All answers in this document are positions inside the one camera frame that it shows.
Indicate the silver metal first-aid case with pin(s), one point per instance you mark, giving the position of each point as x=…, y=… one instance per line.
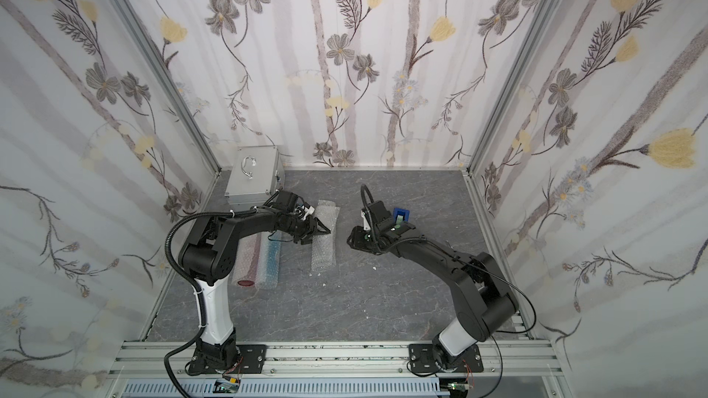
x=256, y=175

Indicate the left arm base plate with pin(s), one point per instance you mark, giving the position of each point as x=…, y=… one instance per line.
x=213, y=359

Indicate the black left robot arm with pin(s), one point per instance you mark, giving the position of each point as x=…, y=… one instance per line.
x=202, y=249

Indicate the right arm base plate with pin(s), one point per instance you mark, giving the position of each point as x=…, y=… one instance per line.
x=429, y=359

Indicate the blue tape dispenser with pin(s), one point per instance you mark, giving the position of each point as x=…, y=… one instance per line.
x=401, y=215

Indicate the white slotted cable duct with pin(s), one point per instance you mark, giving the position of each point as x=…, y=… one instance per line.
x=405, y=387

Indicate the bubble wrap sheet stack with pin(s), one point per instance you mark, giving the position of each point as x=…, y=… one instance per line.
x=324, y=246

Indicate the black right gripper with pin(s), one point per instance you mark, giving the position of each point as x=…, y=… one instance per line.
x=365, y=239

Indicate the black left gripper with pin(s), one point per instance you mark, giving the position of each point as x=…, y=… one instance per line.
x=306, y=224

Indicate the aluminium frame rail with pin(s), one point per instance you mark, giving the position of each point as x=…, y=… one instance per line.
x=510, y=358

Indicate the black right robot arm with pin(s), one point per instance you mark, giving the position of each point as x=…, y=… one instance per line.
x=482, y=298

